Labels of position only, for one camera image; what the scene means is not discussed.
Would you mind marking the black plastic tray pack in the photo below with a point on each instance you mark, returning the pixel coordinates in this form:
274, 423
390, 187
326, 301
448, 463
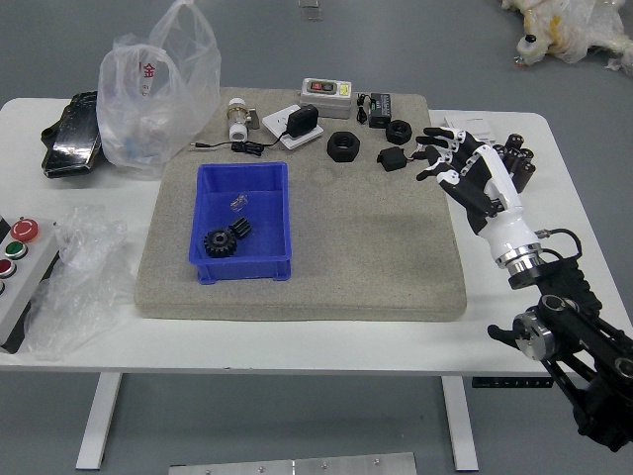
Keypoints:
71, 138

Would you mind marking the black cylindrical capacitor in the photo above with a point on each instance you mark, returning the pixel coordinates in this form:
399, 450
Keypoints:
501, 153
525, 173
516, 141

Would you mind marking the small metal floor fitting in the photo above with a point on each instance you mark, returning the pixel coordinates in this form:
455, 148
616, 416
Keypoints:
310, 9

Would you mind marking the small black nut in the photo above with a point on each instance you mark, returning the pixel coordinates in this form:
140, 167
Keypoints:
398, 131

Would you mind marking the big black nut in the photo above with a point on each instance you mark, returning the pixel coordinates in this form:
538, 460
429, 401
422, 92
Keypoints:
343, 146

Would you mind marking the large white plastic bag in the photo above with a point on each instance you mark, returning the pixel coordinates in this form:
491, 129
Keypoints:
148, 119

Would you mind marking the white table leg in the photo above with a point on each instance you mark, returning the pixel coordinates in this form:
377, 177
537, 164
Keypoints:
96, 420
460, 425

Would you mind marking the grey-brown mat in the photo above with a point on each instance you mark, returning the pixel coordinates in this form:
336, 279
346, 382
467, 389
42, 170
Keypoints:
346, 237

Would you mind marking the small black gear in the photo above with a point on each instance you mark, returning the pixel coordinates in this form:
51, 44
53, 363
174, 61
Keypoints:
242, 227

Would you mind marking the black table control panel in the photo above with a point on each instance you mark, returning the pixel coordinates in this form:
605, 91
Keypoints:
509, 382

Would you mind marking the small clear plastic pouch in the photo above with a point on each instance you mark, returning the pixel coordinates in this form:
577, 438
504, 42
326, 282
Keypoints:
238, 201

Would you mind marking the silver metal plate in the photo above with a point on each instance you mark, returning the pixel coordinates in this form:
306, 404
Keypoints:
297, 465

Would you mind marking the black power adapter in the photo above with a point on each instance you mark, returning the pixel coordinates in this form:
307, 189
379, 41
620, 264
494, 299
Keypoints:
303, 120

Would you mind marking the white wall socket plate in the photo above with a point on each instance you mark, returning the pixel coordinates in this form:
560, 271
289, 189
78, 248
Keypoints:
277, 126

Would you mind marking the crumpled clear plastic bag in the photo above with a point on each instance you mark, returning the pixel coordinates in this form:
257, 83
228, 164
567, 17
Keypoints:
79, 297

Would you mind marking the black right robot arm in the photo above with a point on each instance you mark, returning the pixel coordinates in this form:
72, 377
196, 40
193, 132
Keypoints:
583, 346

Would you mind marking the grey control box coloured buttons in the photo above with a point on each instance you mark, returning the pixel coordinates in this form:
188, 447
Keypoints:
20, 277

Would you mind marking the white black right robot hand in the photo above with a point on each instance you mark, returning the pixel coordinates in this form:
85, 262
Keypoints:
494, 198

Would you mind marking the grey switch box two buttons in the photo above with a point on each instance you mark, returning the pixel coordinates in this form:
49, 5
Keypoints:
326, 99

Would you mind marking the white circuit breaker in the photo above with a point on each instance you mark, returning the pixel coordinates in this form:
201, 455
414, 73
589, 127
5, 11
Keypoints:
477, 126

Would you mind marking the plush toy in plastic wrap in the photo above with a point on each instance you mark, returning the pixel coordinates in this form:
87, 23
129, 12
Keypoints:
573, 29

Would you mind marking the black power module green label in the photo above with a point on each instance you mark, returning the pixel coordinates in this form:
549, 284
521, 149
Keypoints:
381, 110

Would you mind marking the big black gear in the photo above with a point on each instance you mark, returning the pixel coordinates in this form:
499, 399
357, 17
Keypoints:
219, 243

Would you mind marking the blue plastic box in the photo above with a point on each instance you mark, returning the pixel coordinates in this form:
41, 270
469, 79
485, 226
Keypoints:
262, 198

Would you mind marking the brass valve white fittings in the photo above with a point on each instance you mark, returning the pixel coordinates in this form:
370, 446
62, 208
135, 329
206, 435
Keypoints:
237, 119

